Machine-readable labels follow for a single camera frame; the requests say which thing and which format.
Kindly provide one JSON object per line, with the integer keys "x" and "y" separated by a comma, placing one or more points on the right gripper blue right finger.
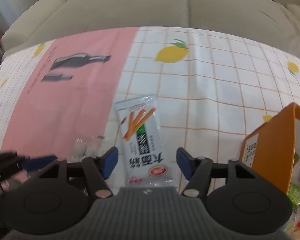
{"x": 197, "y": 171}

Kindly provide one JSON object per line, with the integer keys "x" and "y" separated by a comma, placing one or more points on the orange cardboard box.
{"x": 273, "y": 149}

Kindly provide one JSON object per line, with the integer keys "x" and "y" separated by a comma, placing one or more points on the small clear wrapped candy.
{"x": 92, "y": 147}

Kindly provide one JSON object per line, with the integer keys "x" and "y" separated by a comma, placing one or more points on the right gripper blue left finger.
{"x": 97, "y": 171}

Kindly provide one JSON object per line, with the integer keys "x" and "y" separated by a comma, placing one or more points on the beige sofa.
{"x": 273, "y": 22}

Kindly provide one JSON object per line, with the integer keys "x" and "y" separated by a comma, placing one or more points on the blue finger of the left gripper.
{"x": 36, "y": 164}

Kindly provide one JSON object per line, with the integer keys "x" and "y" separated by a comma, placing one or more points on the green nut snack packet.
{"x": 294, "y": 195}

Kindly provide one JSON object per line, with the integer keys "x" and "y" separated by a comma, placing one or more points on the white carrot stick snack packet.
{"x": 147, "y": 162}

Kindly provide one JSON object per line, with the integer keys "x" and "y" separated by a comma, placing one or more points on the pink white patterned tablecloth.
{"x": 212, "y": 90}

